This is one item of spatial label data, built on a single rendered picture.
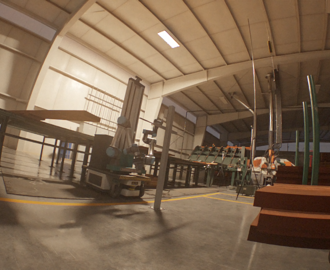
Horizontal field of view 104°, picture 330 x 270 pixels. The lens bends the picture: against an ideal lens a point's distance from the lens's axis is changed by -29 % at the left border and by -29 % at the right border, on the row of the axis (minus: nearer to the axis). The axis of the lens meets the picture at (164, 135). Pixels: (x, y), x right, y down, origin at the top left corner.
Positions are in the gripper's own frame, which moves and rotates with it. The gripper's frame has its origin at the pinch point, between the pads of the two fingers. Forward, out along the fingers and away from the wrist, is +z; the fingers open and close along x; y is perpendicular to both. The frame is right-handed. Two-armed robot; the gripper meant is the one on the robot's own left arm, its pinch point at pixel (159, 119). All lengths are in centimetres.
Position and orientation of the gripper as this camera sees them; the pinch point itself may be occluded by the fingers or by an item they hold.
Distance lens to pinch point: 256.9
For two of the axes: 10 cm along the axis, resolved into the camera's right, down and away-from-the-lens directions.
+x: 9.5, 2.7, 1.8
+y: 1.7, -8.8, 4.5
